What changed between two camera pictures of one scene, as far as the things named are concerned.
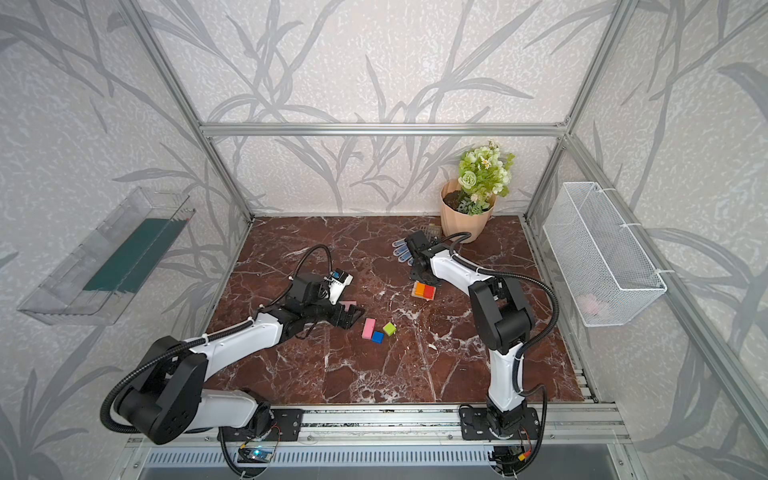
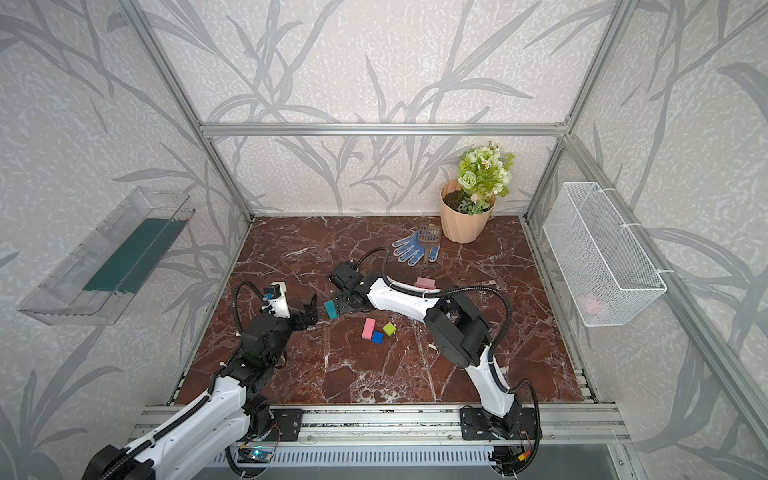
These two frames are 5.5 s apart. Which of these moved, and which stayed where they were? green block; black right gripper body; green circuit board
Moved: black right gripper body
Stayed: green circuit board; green block
